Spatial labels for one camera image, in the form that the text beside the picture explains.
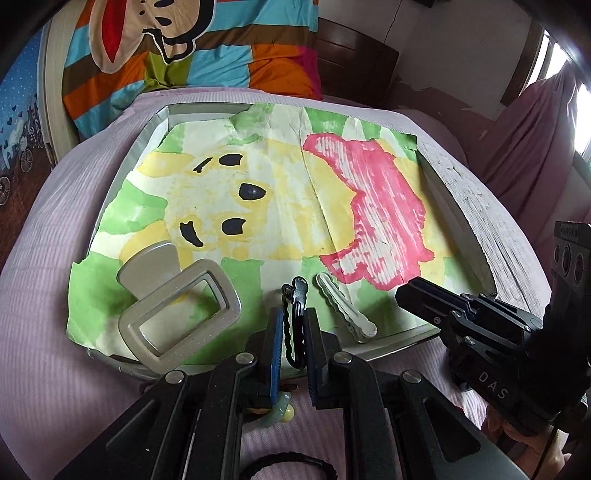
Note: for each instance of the person's right hand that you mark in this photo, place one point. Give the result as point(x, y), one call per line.
point(521, 457)

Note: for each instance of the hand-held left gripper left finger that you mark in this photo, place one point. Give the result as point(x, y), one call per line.
point(277, 350)

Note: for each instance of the striped cartoon monkey blanket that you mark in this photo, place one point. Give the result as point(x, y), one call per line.
point(221, 60)

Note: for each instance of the window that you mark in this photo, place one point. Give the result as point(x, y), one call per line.
point(551, 50)

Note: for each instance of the grey hair claw clip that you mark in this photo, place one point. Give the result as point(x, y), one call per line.
point(138, 272)

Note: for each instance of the white wooden frame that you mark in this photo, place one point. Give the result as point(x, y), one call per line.
point(53, 92)

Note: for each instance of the dark wooden headboard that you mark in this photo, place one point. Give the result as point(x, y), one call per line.
point(360, 69)

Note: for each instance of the black wavy hair clip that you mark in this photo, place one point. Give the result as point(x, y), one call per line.
point(300, 288)

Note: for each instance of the silver wavy hair clip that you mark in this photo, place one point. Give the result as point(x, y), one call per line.
point(344, 311)

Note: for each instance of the blue printed wall cloth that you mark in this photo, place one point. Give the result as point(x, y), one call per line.
point(18, 115)

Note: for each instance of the grey metal tray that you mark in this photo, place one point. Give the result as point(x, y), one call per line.
point(401, 339)

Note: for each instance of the pink pillow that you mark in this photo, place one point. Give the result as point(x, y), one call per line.
point(448, 138)

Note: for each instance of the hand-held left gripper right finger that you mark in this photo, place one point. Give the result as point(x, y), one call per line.
point(310, 360)

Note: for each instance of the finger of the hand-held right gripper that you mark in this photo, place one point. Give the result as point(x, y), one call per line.
point(429, 300)

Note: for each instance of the pink curtain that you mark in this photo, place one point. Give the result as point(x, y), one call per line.
point(531, 138)

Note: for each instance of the painted paper tray liner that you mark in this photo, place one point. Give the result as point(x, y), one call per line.
point(286, 207)

